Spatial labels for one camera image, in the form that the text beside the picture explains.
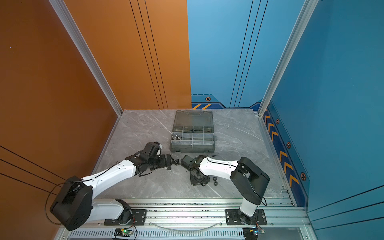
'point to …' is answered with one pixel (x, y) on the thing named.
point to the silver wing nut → (178, 137)
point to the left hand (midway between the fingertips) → (169, 160)
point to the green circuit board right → (258, 231)
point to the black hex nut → (214, 177)
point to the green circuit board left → (126, 231)
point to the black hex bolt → (169, 168)
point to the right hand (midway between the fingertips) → (196, 183)
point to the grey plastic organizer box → (193, 132)
